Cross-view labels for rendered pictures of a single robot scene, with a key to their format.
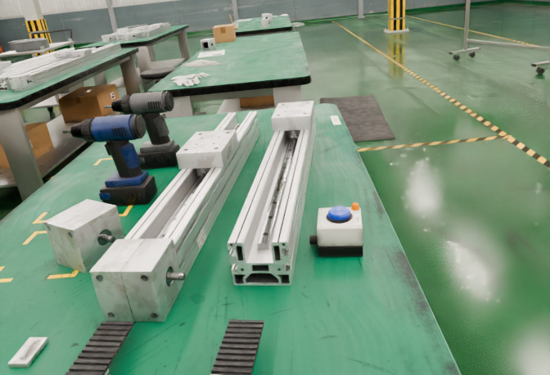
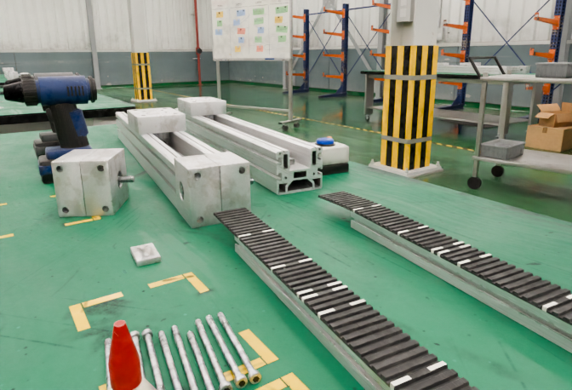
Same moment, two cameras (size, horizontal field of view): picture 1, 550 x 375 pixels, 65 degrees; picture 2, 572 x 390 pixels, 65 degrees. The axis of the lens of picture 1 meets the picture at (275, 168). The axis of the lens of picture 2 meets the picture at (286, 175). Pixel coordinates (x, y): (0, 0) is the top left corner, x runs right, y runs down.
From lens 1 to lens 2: 0.60 m
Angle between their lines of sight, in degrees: 36
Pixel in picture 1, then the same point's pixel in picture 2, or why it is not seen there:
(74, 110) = not seen: outside the picture
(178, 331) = (272, 218)
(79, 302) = (140, 227)
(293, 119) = (210, 104)
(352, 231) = (343, 149)
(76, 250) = (105, 187)
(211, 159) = (174, 122)
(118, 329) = (238, 212)
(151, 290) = (246, 183)
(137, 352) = not seen: hidden behind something
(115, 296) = (209, 196)
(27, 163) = not seen: outside the picture
